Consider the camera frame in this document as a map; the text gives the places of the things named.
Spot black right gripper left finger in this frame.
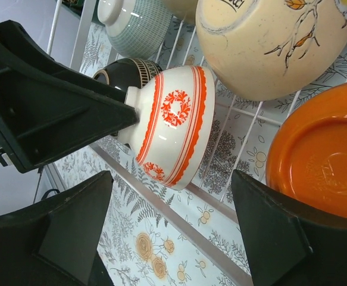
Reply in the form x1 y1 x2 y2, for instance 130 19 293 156
0 171 113 285

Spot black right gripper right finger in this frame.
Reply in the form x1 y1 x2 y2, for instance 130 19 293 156
231 170 347 285

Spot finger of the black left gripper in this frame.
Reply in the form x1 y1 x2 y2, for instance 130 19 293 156
0 20 139 173

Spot white bowl red wreath pattern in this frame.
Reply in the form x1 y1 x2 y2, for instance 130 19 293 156
117 66 215 191

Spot white wire dish rack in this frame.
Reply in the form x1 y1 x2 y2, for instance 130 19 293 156
46 0 347 284

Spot cream bird pattern bowl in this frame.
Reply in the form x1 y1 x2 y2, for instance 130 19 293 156
196 0 347 101

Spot orange plastic bowl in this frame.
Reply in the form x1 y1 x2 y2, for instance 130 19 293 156
265 83 347 218

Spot black gold pattern bowl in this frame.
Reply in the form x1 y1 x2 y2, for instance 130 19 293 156
92 58 162 148

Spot green compartment organizer tray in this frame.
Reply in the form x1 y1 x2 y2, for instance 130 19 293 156
62 0 101 24

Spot pale green check bowl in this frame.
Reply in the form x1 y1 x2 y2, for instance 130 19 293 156
97 0 172 59

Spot olive tan bowl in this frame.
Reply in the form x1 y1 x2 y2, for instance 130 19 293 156
161 0 198 25

